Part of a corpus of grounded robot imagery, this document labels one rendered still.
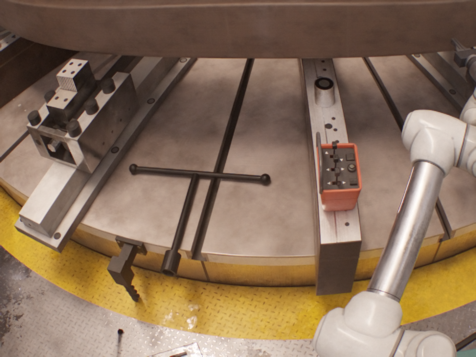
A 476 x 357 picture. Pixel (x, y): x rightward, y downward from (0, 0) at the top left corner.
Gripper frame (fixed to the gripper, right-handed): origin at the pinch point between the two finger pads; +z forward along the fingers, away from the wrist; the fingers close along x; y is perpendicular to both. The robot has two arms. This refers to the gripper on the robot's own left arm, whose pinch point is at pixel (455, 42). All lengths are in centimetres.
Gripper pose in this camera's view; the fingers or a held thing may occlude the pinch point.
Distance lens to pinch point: 213.5
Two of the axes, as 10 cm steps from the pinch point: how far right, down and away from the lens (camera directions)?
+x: -9.7, 2.4, -0.5
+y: -1.2, -6.5, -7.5
